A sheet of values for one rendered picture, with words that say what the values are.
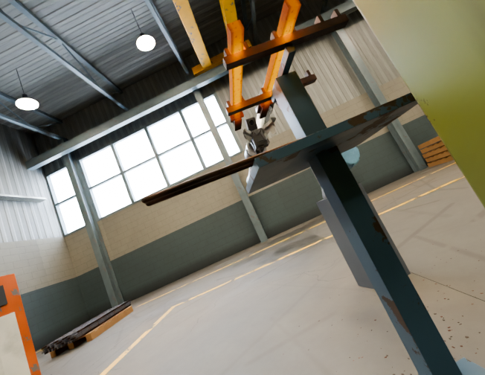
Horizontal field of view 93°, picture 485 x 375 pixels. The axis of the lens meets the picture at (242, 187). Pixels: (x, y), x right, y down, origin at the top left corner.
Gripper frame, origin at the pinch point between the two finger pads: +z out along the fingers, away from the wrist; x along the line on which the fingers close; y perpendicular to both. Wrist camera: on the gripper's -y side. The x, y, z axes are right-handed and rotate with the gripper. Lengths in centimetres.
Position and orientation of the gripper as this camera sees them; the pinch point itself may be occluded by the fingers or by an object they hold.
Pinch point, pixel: (259, 122)
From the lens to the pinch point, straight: 100.3
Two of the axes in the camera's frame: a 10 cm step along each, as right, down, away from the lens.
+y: 4.1, 9.0, -1.6
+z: 0.6, -2.0, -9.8
